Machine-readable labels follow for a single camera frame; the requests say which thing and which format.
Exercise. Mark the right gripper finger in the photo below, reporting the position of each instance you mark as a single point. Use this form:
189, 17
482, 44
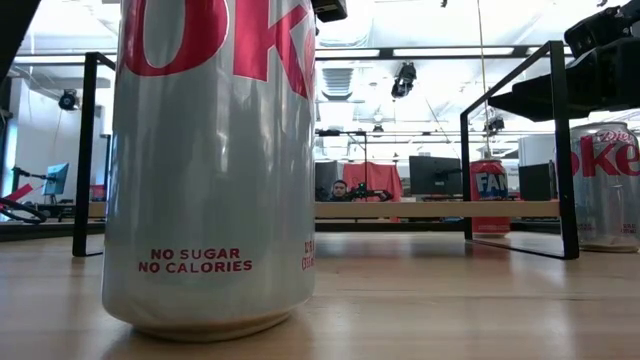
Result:
502, 102
580, 90

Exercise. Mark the red Fanta can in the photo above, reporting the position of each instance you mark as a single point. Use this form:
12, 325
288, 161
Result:
490, 180

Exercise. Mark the silver Diet Coke can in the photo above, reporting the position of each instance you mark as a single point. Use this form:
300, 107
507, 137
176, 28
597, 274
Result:
607, 200
210, 175

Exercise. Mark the small monitor on arm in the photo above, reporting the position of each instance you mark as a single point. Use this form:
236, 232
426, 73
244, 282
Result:
56, 179

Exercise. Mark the small black hanging device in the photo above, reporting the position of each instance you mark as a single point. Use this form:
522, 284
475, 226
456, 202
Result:
494, 125

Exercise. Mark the white cabinet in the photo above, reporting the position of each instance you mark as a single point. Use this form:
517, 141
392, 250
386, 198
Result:
535, 150

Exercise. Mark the black overhead crossbar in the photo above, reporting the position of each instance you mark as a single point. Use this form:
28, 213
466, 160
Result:
386, 52

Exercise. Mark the ceiling air vent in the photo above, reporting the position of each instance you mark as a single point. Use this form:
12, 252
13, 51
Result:
337, 82

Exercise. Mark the black box monitor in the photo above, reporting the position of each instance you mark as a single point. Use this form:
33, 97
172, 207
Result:
536, 182

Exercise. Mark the black computer monitor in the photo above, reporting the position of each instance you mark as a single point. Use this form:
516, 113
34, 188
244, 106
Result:
432, 175

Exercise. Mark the red cloth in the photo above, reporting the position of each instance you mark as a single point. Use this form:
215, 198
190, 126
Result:
380, 175

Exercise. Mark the person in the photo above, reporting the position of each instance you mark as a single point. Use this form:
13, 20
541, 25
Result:
340, 190

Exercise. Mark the red slanted bar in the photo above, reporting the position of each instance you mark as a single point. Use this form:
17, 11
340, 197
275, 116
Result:
16, 193

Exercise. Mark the black hanging camera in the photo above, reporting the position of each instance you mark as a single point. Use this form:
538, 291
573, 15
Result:
404, 80

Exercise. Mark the wooden shelf with black frame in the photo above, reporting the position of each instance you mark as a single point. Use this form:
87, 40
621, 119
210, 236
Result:
440, 209

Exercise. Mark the black camera stand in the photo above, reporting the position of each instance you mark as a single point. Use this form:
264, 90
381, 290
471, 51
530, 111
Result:
330, 133

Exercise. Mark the black aluminium rig frame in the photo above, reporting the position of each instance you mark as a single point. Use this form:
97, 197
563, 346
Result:
400, 226

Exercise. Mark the black wall camera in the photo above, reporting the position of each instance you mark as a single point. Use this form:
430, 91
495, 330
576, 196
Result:
68, 100

